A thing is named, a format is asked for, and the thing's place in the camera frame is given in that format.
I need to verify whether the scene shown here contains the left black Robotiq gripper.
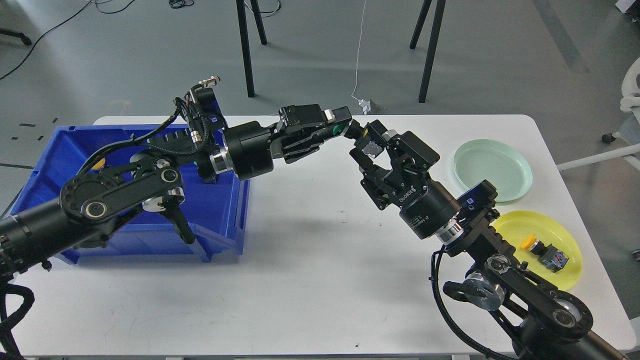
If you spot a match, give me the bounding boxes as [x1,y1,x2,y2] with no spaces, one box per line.
[222,104,353,181]

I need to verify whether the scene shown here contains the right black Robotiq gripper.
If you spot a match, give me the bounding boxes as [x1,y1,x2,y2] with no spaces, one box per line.
[349,120,461,240]

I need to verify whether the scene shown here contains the green push button front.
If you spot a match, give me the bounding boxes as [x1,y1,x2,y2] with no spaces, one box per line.
[332,123,387,158]

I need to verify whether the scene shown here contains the yellow push button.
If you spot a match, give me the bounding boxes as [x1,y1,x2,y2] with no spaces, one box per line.
[91,158,106,171]
[520,234,570,272]

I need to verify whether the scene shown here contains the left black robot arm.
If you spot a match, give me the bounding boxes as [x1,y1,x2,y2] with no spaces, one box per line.
[1,76,362,360]

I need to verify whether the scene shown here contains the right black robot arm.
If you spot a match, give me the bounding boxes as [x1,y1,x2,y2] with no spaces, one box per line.
[333,120,626,360]

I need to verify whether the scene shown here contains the pale green plate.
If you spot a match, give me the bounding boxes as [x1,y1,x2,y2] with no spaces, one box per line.
[452,139,534,203]

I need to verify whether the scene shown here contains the yellow plate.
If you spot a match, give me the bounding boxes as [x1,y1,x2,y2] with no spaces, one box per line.
[491,210,583,291]

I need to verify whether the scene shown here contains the blue plastic bin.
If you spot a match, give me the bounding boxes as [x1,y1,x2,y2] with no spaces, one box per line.
[11,124,250,264]

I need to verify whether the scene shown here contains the black stand legs left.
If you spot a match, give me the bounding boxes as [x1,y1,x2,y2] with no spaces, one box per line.
[235,0,268,98]

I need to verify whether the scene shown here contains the black stand legs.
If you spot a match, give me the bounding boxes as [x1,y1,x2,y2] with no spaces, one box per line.
[235,0,268,98]
[409,0,447,104]

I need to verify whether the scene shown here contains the black stand legs right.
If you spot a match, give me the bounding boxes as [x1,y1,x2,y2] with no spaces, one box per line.
[409,0,447,104]

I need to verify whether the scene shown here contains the white office chair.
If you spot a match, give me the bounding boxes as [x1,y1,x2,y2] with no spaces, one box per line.
[557,59,640,171]

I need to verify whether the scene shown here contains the white cable with plug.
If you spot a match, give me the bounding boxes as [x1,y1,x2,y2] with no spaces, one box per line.
[351,0,375,116]

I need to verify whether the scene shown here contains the black floor cable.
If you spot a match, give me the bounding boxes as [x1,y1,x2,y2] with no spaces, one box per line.
[0,0,138,82]

